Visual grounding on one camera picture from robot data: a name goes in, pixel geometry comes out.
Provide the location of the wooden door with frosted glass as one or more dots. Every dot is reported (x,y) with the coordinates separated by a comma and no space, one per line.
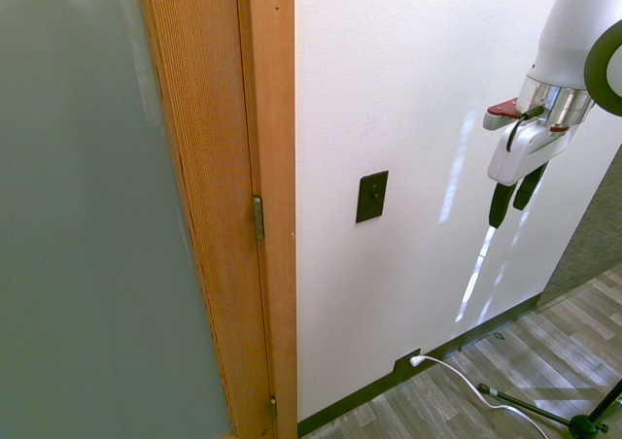
(121,206)

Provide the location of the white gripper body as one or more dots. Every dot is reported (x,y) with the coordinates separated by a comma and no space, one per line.
(522,150)

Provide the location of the metal door hinge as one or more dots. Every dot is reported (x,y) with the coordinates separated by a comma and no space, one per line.
(258,218)
(273,407)

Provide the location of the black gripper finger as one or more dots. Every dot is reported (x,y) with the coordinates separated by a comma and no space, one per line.
(500,205)
(527,189)

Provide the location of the red grey wrist camera mount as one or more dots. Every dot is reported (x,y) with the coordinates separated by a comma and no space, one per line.
(500,114)

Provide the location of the dark baseboard strip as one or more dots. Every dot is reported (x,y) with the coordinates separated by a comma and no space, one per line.
(418,361)

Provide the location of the black camera tripod stand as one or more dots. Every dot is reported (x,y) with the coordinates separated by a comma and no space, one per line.
(571,412)

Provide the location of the wooden door frame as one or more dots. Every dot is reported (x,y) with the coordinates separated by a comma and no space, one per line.
(274,167)

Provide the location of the dark wall power outlet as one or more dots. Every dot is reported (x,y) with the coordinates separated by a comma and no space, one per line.
(406,360)

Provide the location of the dark brown light switch plate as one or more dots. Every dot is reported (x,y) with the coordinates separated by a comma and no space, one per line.
(371,196)

